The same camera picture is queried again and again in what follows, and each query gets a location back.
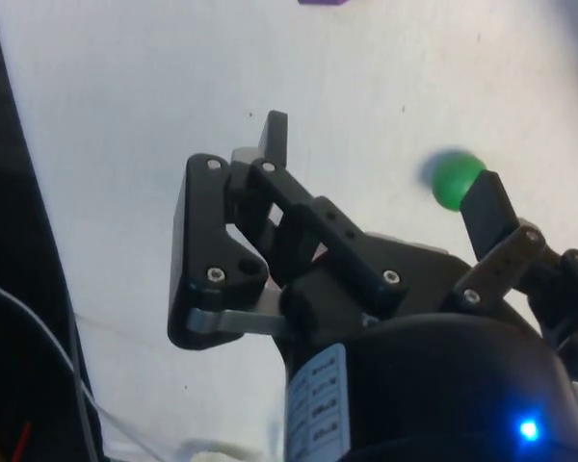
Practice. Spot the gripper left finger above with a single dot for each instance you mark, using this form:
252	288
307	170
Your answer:
207	231

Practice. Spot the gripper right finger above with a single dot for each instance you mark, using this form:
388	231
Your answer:
489	212

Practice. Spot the purple triangular block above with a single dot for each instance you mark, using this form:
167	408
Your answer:
320	2

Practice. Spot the green ball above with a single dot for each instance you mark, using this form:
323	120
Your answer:
453	180

